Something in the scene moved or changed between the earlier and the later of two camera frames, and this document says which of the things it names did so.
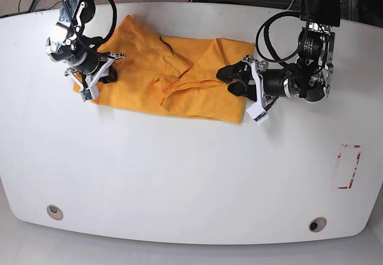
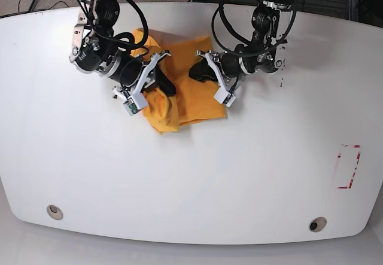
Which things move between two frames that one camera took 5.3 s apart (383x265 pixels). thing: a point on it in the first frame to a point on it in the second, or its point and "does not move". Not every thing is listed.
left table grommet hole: [55, 212] does not move
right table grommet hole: [317, 224] does not move
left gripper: [90, 67] to [132, 74]
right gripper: [289, 82] to [228, 67]
